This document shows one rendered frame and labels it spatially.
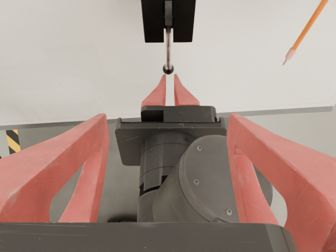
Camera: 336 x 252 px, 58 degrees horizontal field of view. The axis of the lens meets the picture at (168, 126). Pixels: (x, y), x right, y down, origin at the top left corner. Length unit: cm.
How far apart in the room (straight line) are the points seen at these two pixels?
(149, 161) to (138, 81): 22
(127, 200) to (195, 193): 143
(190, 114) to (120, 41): 17
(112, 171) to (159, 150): 128
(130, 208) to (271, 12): 134
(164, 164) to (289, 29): 25
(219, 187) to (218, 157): 2
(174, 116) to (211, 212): 13
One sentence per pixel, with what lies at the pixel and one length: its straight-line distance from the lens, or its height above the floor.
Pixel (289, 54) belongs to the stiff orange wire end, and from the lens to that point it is 29.
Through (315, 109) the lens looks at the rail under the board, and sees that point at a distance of 60.
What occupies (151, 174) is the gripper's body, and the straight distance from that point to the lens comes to 26.
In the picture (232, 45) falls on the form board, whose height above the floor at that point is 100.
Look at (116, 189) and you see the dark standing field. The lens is 157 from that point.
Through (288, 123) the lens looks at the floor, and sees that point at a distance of 151.
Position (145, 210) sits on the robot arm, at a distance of 25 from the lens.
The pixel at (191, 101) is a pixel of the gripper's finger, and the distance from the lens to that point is 29.
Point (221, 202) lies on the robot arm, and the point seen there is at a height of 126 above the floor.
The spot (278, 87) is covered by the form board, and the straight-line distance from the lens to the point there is 51.
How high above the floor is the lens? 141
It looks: 78 degrees down
